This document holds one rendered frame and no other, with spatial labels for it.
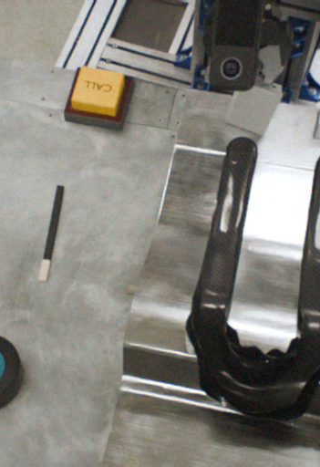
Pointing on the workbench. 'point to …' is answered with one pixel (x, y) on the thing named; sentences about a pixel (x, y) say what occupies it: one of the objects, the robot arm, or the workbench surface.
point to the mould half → (289, 434)
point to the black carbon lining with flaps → (258, 370)
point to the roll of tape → (6, 365)
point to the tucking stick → (51, 233)
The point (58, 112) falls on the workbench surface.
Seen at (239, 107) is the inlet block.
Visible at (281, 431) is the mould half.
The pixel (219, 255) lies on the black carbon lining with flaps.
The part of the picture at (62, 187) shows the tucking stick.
